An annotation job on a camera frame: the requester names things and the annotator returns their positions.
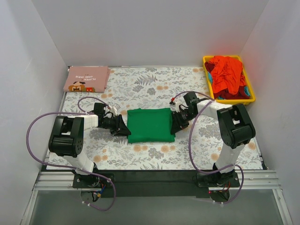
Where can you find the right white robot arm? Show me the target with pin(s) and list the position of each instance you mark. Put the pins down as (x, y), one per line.
(235, 127)

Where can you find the dark red cloth in bin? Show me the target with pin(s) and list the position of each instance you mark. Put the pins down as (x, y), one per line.
(209, 68)

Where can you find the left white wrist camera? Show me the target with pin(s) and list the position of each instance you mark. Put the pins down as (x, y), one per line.
(114, 109)

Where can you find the blue cloth in bin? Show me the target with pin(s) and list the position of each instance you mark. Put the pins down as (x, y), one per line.
(243, 93)

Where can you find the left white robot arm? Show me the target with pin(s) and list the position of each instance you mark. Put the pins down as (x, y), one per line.
(66, 139)

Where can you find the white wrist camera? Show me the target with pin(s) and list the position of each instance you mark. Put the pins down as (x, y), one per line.
(175, 105)
(114, 109)

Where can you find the yellow plastic bin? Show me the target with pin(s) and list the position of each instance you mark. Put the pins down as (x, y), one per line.
(231, 101)

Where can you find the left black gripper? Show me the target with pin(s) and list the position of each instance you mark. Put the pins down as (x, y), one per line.
(118, 124)

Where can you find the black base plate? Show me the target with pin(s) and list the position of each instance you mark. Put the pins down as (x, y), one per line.
(154, 183)

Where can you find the red t-shirt in bin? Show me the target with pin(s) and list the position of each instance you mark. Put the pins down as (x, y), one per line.
(227, 74)

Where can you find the folded pink t-shirt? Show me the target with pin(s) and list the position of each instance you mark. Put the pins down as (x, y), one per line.
(87, 79)

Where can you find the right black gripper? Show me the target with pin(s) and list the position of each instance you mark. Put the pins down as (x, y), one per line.
(177, 121)

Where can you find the green t-shirt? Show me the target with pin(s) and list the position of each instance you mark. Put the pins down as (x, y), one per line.
(150, 126)

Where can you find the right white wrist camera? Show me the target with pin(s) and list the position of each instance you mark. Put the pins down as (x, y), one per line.
(175, 105)

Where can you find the floral table mat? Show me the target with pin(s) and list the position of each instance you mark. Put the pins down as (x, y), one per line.
(197, 146)

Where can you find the aluminium frame rail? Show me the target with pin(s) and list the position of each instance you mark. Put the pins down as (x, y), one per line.
(255, 197)

